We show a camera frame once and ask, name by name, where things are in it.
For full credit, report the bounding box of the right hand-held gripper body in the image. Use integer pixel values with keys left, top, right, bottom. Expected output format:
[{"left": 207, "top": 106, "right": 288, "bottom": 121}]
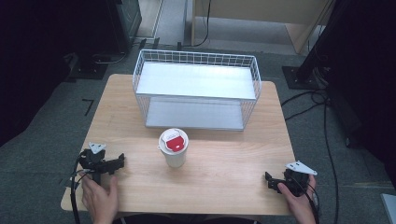
[{"left": 275, "top": 160, "right": 318, "bottom": 198}]

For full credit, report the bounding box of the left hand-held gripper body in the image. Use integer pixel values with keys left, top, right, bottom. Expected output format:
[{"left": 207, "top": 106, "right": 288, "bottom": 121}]
[{"left": 78, "top": 142, "right": 118, "bottom": 185}]

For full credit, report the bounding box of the person's right hand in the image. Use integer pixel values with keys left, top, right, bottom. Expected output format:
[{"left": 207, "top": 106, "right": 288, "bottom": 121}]
[{"left": 276, "top": 175, "right": 318, "bottom": 224}]

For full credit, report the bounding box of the person's left hand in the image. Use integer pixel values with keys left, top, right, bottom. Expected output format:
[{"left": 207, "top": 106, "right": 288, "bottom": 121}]
[{"left": 80, "top": 174, "right": 120, "bottom": 224}]

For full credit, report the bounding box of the white cup with red lid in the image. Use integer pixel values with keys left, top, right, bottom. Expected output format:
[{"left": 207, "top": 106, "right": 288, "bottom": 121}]
[{"left": 157, "top": 127, "right": 190, "bottom": 169}]

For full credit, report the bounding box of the white flat object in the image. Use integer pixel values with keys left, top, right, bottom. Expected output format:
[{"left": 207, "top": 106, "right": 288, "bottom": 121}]
[{"left": 379, "top": 192, "right": 396, "bottom": 224}]

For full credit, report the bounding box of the dark cabinet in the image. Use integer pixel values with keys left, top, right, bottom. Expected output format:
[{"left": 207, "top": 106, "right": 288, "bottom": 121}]
[{"left": 106, "top": 0, "right": 143, "bottom": 54}]

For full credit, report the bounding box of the black metal stand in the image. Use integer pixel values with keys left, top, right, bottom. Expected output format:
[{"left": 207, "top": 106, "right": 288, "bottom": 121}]
[{"left": 281, "top": 0, "right": 353, "bottom": 91}]

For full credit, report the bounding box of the light wooden furniture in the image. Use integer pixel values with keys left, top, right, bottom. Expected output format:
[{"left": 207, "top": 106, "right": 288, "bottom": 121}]
[{"left": 191, "top": 0, "right": 335, "bottom": 55}]

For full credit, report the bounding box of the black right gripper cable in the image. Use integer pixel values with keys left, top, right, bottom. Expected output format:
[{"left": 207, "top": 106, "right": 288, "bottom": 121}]
[{"left": 292, "top": 175, "right": 321, "bottom": 224}]

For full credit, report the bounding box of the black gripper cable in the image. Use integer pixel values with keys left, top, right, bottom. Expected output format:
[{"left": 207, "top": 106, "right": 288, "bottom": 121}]
[
  {"left": 292, "top": 175, "right": 321, "bottom": 224},
  {"left": 69, "top": 150, "right": 94, "bottom": 224}
]

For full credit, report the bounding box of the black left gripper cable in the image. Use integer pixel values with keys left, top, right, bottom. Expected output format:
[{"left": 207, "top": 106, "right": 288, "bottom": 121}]
[{"left": 69, "top": 150, "right": 94, "bottom": 224}]

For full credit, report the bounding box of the long black floor cable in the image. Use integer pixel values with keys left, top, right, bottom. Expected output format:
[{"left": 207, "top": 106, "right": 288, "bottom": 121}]
[{"left": 321, "top": 92, "right": 341, "bottom": 224}]

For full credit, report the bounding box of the short black floor cable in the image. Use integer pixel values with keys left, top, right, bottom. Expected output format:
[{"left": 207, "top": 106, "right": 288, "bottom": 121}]
[{"left": 280, "top": 89, "right": 328, "bottom": 122}]

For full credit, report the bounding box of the black stand base plate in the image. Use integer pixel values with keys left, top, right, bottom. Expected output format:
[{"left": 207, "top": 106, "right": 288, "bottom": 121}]
[{"left": 67, "top": 53, "right": 109, "bottom": 80}]

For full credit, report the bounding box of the white wire shelf rack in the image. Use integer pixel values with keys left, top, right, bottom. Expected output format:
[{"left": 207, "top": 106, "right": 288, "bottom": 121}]
[{"left": 132, "top": 49, "right": 262, "bottom": 132}]

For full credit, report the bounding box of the thin black hanging cable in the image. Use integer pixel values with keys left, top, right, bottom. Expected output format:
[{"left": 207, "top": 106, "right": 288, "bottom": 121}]
[{"left": 186, "top": 0, "right": 213, "bottom": 49}]

